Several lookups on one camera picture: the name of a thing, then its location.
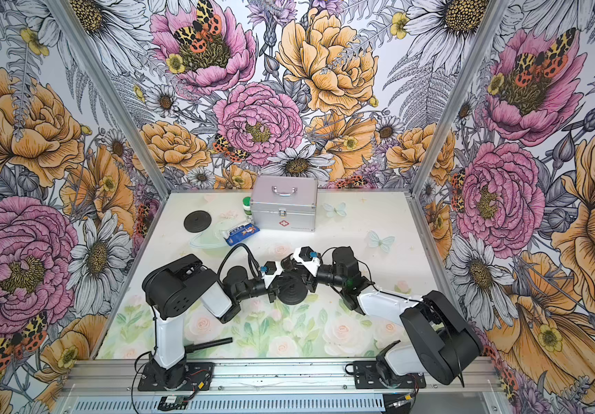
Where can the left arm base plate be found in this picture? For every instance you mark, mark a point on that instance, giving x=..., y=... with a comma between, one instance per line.
x=183, y=377

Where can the silver aluminium first aid case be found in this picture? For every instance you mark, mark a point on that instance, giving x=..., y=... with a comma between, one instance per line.
x=284, y=203

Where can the black round stand base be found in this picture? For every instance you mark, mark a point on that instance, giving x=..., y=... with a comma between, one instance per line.
x=291, y=290

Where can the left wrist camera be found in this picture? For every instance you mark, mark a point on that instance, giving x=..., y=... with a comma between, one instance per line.
x=270, y=271

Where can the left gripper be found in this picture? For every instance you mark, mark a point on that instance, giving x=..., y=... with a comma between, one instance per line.
x=272, y=292

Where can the black stand pole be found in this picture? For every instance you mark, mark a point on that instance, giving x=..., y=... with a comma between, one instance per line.
x=189, y=349

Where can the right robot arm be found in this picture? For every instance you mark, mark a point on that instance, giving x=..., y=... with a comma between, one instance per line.
x=441, y=342

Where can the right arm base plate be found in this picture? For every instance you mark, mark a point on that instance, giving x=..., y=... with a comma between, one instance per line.
x=374, y=375

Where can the aluminium front rail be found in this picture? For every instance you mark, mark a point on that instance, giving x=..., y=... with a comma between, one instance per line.
x=266, y=376

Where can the black round base far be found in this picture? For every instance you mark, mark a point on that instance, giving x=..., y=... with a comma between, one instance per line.
x=197, y=221

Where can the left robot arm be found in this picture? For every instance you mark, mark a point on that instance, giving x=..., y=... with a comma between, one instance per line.
x=171, y=291

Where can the green capped white bottle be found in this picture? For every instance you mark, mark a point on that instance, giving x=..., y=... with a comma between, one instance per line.
x=247, y=206

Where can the clear plastic bag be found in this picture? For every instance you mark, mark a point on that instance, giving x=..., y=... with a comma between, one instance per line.
x=209, y=239

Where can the blue snack packet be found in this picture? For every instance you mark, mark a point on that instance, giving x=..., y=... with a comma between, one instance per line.
x=239, y=233

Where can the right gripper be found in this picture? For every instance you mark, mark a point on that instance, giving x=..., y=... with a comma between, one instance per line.
x=310, y=282

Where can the small circuit board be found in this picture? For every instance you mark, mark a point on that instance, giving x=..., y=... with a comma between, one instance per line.
x=173, y=403

